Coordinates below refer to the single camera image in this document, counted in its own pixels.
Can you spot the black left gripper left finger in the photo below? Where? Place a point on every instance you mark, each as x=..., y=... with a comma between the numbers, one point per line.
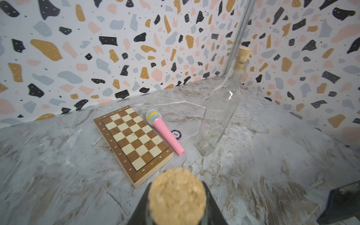
x=141, y=215

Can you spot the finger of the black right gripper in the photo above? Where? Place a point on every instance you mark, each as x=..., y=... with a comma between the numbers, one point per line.
x=343, y=203

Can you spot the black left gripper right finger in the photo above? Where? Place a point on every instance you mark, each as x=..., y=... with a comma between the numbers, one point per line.
x=214, y=215

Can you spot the glass bottle blue label back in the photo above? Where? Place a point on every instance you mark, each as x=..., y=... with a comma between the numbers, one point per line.
x=177, y=197

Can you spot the clear glass bottle with cork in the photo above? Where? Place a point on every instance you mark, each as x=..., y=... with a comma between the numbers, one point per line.
x=221, y=105

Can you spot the wooden chessboard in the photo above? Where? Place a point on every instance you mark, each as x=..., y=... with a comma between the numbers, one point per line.
x=137, y=147

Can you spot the purple poker chip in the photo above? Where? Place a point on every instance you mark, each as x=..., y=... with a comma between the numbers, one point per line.
x=177, y=134

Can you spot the pink toy microphone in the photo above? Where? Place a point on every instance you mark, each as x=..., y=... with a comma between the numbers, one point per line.
x=154, y=118

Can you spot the right metal corner post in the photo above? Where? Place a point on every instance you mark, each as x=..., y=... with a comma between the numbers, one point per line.
x=249, y=7

